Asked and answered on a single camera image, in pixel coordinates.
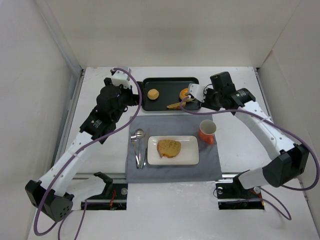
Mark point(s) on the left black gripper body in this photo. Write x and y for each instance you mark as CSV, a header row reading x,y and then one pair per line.
x,y
136,99

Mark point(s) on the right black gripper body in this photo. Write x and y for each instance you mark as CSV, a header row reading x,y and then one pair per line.
x,y
207,100

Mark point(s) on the large toast slice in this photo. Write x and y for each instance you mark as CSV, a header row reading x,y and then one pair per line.
x,y
168,148

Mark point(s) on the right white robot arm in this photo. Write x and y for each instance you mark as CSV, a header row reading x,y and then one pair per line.
x,y
287,158

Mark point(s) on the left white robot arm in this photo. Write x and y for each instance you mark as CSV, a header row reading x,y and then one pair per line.
x,y
53,194

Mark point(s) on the small bread slice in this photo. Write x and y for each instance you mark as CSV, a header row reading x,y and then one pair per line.
x,y
176,106

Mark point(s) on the small round bun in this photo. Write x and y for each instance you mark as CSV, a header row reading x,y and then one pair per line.
x,y
153,94

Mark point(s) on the black baking tray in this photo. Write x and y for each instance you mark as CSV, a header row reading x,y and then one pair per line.
x,y
169,91

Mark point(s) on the orange mug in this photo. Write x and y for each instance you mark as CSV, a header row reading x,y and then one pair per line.
x,y
206,131

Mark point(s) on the metal spoon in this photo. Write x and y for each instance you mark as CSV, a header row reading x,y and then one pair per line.
x,y
140,134

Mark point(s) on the metal fork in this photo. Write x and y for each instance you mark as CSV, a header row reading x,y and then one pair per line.
x,y
133,139

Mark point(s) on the metal knife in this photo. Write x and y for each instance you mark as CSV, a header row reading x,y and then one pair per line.
x,y
146,138

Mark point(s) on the white rectangular plate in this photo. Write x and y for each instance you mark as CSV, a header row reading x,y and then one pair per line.
x,y
188,155

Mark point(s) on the grey cloth placemat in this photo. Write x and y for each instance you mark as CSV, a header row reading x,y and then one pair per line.
x,y
208,169

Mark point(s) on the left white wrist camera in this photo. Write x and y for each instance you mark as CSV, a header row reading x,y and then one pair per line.
x,y
120,78

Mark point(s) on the ring bagel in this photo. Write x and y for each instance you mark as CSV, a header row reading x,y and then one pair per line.
x,y
184,93

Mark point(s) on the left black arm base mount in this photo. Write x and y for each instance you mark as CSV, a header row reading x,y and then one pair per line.
x,y
104,193

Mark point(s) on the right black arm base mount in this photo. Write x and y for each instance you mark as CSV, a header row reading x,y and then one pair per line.
x,y
232,196

